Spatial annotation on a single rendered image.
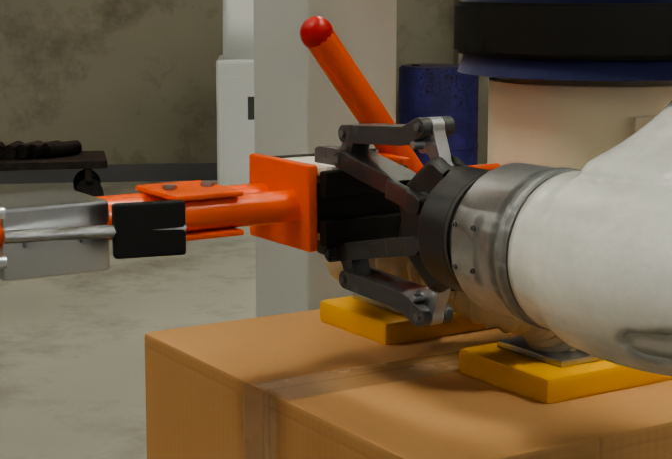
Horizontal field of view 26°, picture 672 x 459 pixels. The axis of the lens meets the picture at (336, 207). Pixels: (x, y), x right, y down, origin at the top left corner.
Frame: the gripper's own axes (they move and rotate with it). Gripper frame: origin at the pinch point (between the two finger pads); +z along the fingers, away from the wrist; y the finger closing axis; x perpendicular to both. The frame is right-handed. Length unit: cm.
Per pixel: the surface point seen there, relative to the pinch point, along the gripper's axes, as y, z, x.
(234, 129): 62, 667, 353
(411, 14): -4, 739, 530
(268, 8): -13, 105, 55
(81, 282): 112, 521, 194
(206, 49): 19, 798, 402
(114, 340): 114, 413, 163
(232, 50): 16, 674, 356
